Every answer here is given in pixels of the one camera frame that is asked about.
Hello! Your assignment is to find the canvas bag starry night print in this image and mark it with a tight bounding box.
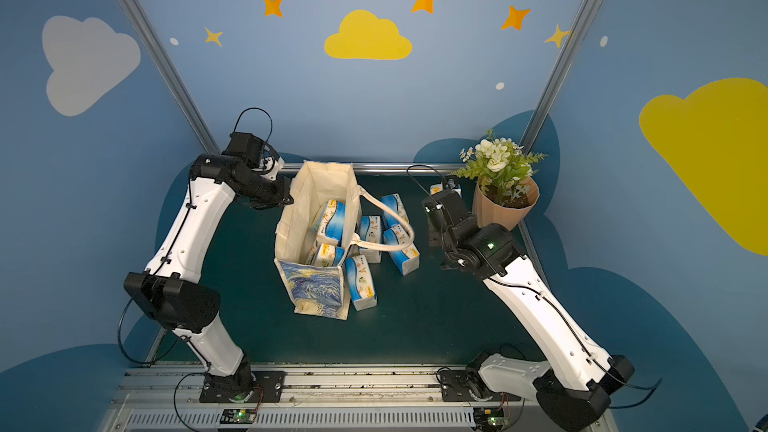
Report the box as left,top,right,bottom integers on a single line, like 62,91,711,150
274,161,415,320

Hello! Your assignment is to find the purple snail tissue pack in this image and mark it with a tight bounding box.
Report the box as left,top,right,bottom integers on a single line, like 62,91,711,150
429,175,462,196

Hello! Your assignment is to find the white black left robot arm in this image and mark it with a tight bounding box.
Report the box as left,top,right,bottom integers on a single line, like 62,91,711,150
124,151,293,403

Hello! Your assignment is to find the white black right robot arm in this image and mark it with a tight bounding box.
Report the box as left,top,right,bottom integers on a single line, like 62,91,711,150
422,190,634,431

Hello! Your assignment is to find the tissue pack beside bag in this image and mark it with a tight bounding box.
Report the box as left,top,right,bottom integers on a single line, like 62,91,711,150
357,215,382,264

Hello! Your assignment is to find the pink ribbed plant pot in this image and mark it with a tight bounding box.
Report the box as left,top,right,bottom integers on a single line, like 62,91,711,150
472,178,540,230

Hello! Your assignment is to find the blue white tissue pack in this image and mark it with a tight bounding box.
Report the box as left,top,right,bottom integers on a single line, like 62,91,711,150
382,224,420,276

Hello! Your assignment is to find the tissue pack back row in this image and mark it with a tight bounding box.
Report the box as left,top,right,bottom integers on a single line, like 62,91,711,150
381,193,409,229

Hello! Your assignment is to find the artificial white flower plant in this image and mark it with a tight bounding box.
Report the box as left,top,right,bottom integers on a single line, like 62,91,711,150
454,129,547,208

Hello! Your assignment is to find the right green circuit board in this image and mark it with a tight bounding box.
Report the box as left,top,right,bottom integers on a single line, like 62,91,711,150
472,408,508,432

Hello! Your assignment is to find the green circuit board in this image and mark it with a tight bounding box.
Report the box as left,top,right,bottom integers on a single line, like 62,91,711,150
219,408,257,425
472,408,508,432

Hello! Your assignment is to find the left green circuit board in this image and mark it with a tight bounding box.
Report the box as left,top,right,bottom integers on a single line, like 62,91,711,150
219,408,257,425

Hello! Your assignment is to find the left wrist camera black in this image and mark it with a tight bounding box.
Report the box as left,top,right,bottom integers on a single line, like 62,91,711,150
223,132,266,169

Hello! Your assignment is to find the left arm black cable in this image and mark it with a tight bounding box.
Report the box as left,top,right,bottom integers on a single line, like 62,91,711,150
230,106,274,145

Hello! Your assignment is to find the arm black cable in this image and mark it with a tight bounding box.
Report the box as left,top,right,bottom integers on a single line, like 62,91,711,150
608,376,663,411
230,106,274,145

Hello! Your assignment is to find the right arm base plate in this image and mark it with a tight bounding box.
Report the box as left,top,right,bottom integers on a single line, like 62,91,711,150
435,367,523,403

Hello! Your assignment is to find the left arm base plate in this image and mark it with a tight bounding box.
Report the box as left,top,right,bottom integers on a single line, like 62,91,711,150
199,371,286,404

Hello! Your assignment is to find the aluminium rail frame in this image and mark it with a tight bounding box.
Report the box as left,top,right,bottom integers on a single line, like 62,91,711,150
99,362,558,431

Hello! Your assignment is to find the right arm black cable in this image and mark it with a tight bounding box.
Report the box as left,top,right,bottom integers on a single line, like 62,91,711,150
608,376,663,411

